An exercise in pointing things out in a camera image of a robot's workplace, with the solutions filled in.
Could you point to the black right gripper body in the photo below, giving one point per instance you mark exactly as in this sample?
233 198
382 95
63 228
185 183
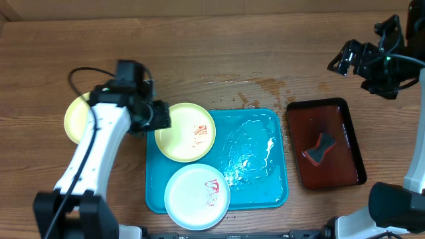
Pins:
350 57

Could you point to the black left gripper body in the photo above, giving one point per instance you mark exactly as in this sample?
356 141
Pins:
154 117

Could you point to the small yellow plate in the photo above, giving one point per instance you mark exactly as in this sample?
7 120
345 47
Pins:
191 135

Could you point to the large yellow plate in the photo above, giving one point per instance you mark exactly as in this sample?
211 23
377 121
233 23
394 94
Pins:
75 118

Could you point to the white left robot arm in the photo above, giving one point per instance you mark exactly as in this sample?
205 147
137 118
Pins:
77 206

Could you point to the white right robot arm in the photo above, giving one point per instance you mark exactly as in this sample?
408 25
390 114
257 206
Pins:
396 210

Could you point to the dark red water tray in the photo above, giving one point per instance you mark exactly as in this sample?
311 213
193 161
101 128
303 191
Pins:
343 165

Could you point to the teal plastic tray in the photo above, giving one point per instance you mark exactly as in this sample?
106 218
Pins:
247 150

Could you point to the light blue plate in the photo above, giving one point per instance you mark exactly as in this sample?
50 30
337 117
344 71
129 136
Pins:
197 197

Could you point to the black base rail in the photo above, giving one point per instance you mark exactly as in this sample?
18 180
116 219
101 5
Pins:
239 235

